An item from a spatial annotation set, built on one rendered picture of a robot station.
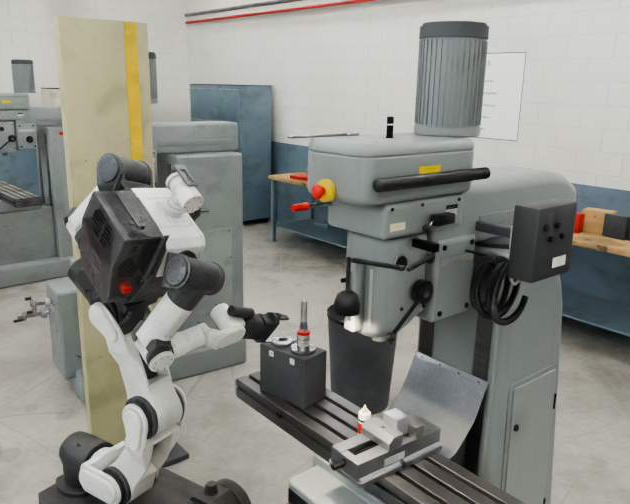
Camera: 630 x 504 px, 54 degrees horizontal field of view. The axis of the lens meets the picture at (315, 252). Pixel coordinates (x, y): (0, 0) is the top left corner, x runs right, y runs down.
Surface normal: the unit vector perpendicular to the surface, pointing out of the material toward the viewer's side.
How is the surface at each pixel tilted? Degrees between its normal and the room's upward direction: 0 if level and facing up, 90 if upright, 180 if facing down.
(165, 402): 60
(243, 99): 90
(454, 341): 90
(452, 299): 90
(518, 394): 88
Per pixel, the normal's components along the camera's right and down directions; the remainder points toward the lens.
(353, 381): -0.32, 0.30
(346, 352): -0.52, 0.27
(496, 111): -0.77, 0.15
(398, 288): 0.63, 0.22
